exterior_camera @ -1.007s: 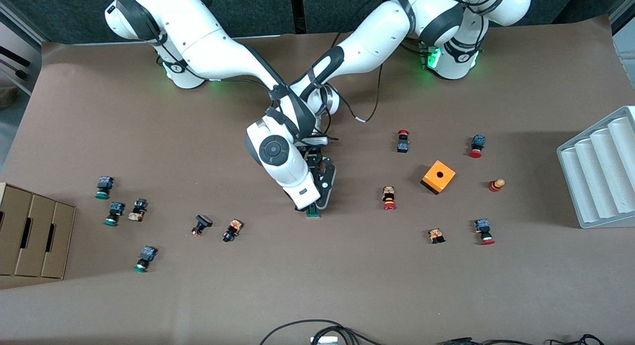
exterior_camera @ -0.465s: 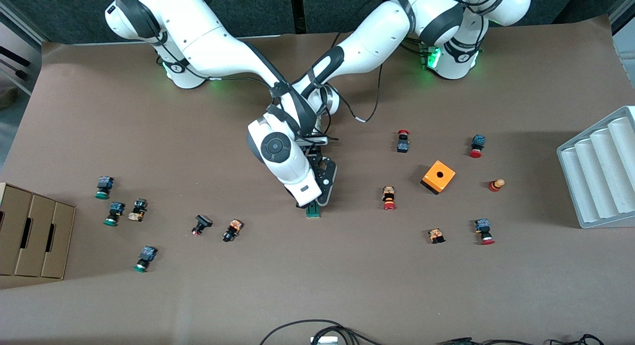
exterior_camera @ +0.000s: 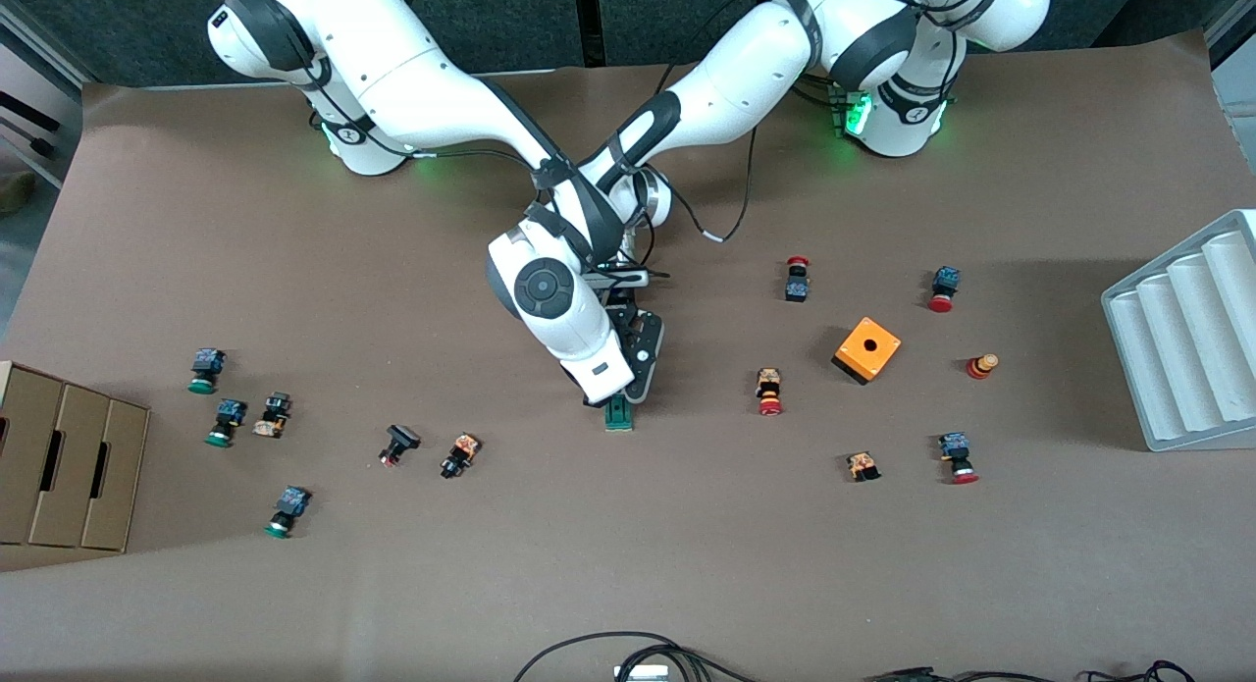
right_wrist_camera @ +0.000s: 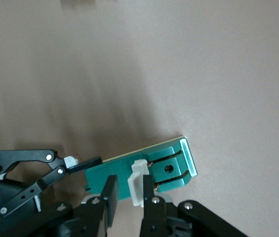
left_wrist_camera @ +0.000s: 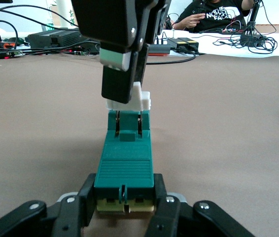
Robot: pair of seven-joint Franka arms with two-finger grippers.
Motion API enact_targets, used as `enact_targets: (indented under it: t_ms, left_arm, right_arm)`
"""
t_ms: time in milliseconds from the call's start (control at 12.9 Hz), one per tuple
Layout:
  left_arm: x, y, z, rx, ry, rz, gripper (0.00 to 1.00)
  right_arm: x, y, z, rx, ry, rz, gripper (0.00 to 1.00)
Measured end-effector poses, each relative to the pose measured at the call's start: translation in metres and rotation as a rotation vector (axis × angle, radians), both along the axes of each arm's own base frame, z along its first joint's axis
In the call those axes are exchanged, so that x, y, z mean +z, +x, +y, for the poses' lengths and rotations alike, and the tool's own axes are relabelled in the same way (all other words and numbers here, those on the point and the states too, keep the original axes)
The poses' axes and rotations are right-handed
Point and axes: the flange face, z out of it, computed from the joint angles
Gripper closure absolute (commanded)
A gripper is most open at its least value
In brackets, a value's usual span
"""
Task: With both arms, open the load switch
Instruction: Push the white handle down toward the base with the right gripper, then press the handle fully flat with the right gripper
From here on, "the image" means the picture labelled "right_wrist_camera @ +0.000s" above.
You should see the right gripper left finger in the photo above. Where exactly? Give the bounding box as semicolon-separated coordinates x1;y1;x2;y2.
35;174;118;237

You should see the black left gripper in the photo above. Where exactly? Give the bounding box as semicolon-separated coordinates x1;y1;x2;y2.
0;149;103;237

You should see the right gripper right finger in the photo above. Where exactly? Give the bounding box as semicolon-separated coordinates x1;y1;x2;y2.
140;174;250;237

